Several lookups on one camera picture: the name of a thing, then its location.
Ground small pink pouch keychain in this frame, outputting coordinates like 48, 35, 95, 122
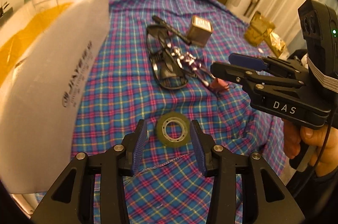
210, 78, 235, 94

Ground clear tape roll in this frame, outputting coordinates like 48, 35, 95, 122
156, 111, 191, 148

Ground purple silver action figure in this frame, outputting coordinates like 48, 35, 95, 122
171, 46, 215, 90

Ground black goggles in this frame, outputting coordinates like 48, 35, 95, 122
146, 24, 188, 91

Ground right hand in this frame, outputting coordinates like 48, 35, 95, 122
283, 119, 337, 177

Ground golden foil bag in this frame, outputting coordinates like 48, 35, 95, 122
244, 11, 286, 57

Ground square metal tin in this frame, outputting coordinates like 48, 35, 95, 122
186, 15, 213, 48

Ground plaid cloth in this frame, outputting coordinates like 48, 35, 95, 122
71, 0, 286, 223

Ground white foam box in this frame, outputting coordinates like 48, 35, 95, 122
1, 0, 109, 194

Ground black camera box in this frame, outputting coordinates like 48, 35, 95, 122
297, 0, 338, 94

